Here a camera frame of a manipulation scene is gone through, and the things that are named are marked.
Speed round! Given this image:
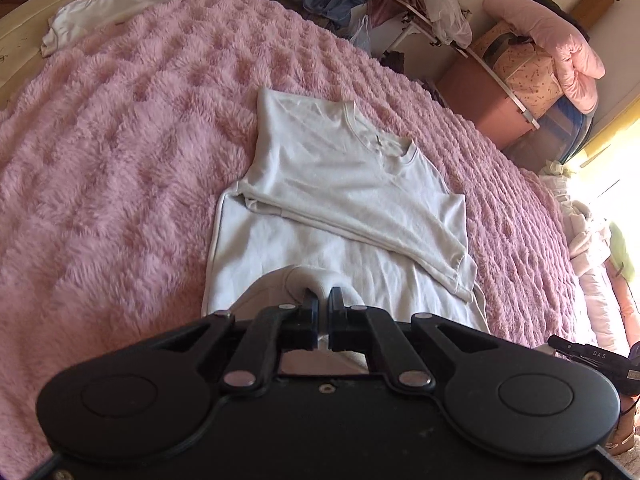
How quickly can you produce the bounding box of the green plush toy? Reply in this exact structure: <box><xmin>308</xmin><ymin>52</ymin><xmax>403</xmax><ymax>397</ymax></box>
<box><xmin>608</xmin><ymin>222</ymin><xmax>636</xmax><ymax>282</ymax></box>

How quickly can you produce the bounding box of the white Nevada sweatshirt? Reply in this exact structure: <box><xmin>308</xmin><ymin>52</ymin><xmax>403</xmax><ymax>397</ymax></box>
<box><xmin>200</xmin><ymin>86</ymin><xmax>492</xmax><ymax>376</ymax></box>

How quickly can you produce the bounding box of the patterned beige fabric box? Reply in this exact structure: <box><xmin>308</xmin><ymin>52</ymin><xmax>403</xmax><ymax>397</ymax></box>
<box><xmin>471</xmin><ymin>21</ymin><xmax>563</xmax><ymax>118</ymax></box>

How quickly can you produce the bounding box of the translucent plastic bag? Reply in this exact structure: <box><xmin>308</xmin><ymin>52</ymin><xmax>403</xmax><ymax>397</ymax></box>
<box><xmin>420</xmin><ymin>0</ymin><xmax>473</xmax><ymax>49</ymax></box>

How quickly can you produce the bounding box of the small white plastic bag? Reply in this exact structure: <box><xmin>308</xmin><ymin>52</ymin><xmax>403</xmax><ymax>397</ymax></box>
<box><xmin>348</xmin><ymin>14</ymin><xmax>371</xmax><ymax>55</ymax></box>

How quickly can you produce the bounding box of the cream mattress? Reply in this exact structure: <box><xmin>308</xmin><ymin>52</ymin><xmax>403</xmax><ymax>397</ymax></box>
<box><xmin>0</xmin><ymin>0</ymin><xmax>75</xmax><ymax>110</ymax></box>

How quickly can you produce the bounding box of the pink quilt on top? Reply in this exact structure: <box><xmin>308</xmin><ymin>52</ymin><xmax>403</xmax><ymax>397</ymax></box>
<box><xmin>483</xmin><ymin>0</ymin><xmax>605</xmax><ymax>114</ymax></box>

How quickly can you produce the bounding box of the brown plastic storage bin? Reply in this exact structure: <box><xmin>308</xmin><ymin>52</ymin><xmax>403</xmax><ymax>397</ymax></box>
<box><xmin>436</xmin><ymin>56</ymin><xmax>534</xmax><ymax>150</ymax></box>

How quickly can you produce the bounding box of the white folding side table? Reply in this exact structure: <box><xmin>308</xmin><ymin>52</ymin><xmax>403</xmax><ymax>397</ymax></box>
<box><xmin>380</xmin><ymin>0</ymin><xmax>540</xmax><ymax>130</ymax></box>

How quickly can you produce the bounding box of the crumpled white garment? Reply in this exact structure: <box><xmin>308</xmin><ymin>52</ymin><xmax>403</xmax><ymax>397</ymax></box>
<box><xmin>40</xmin><ymin>0</ymin><xmax>167</xmax><ymax>58</ymax></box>

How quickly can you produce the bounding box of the yellow curtain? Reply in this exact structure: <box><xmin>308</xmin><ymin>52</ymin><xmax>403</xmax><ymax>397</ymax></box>
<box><xmin>565</xmin><ymin>86</ymin><xmax>639</xmax><ymax>174</ymax></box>

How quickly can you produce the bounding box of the pink fluffy blanket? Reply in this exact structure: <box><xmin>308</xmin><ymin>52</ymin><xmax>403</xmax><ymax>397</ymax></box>
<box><xmin>1</xmin><ymin>0</ymin><xmax>591</xmax><ymax>479</ymax></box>

